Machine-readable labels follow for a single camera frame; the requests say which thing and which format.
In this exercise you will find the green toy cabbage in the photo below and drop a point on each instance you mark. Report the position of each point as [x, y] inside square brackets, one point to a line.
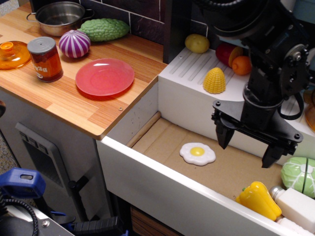
[299, 173]

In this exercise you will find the wooden toy counter top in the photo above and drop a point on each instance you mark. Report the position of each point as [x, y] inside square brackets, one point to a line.
[93, 116]

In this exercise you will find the red toy apple half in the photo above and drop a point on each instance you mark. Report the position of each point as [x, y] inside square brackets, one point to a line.
[226, 53]

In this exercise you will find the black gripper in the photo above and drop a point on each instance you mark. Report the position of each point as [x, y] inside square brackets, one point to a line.
[231, 116]

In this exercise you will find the steel cooking pot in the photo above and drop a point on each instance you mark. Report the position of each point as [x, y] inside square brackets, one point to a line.
[57, 18]

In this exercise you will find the yellow toy potato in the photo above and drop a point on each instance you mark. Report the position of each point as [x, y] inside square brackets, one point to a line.
[197, 43]

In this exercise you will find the white toy bottle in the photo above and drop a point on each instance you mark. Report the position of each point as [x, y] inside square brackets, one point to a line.
[295, 206]

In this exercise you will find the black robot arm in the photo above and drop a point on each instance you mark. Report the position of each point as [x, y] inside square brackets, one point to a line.
[278, 48]

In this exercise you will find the pink plastic plate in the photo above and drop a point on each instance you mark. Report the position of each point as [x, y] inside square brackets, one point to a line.
[104, 77]

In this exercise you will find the orange transparent pot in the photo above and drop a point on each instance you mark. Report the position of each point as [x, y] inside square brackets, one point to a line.
[309, 99]

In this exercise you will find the toy fried egg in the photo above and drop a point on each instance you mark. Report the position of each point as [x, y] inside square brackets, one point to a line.
[197, 153]

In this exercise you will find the toy bean can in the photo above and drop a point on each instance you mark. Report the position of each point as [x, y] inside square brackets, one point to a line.
[45, 59]

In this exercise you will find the white toy sink unit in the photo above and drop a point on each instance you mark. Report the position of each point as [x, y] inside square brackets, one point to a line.
[142, 165]

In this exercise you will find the yellow toy corn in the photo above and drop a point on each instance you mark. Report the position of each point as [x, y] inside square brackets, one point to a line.
[214, 81]

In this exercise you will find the white block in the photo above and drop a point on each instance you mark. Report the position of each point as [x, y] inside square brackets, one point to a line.
[294, 227]

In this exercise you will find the orange transparent pot lid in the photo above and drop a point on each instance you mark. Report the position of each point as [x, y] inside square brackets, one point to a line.
[13, 55]

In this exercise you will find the toy orange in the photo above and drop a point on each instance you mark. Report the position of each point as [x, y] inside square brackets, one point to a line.
[241, 65]

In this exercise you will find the yellow toy bell pepper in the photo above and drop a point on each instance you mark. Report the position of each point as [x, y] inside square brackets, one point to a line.
[257, 198]

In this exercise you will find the purple striped toy onion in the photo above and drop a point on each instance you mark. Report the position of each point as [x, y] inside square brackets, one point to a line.
[74, 44]

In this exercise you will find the grey toy oven door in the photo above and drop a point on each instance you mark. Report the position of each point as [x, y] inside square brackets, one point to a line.
[62, 193]

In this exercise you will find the green toy bitter gourd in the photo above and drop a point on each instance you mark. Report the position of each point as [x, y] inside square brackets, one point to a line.
[105, 29]

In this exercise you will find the blue clamp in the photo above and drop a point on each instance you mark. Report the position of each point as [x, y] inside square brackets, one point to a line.
[22, 183]

